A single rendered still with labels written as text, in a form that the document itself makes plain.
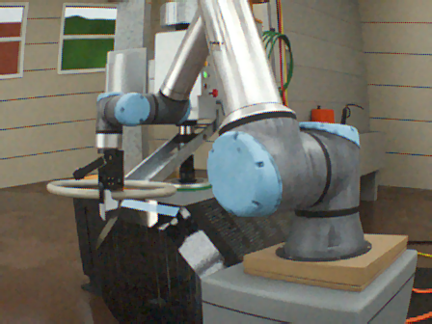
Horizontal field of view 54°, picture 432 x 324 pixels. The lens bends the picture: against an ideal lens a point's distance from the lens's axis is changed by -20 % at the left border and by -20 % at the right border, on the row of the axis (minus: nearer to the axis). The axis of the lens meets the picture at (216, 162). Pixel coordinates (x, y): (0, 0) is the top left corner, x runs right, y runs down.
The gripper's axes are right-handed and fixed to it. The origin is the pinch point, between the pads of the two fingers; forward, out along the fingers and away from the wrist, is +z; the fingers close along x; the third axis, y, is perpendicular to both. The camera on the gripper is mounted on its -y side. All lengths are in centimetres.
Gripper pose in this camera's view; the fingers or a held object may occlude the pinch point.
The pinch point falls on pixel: (102, 214)
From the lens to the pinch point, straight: 153.5
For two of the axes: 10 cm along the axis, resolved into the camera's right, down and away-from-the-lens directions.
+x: -1.4, -0.7, 9.9
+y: 9.9, 0.2, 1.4
